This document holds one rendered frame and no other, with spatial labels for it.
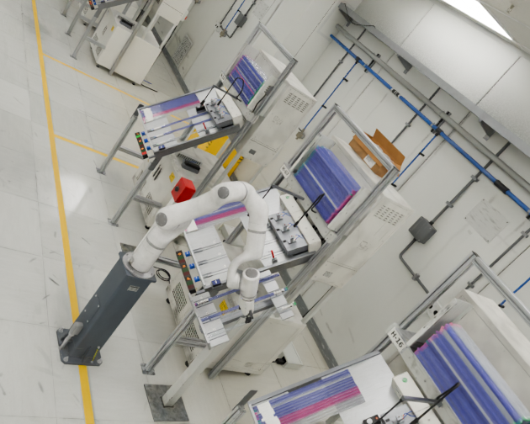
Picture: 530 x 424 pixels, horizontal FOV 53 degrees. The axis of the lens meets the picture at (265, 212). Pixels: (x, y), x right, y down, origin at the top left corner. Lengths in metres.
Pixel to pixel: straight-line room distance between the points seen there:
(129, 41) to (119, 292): 4.77
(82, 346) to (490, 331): 2.16
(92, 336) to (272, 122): 2.20
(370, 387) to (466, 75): 3.09
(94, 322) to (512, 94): 3.51
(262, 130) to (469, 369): 2.61
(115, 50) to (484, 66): 4.51
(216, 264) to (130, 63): 4.61
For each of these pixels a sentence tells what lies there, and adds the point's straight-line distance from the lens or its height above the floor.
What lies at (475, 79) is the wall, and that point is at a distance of 4.92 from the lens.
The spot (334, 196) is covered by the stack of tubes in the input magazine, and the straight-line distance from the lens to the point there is 3.18.
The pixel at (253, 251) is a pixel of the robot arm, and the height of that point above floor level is 1.28.
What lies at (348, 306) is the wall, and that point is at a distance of 4.88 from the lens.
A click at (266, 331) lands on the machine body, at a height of 0.49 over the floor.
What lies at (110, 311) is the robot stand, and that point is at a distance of 3.06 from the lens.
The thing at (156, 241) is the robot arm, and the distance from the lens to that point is 2.79.
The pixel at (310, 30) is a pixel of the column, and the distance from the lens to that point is 6.18.
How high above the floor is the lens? 2.33
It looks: 21 degrees down
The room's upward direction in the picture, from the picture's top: 39 degrees clockwise
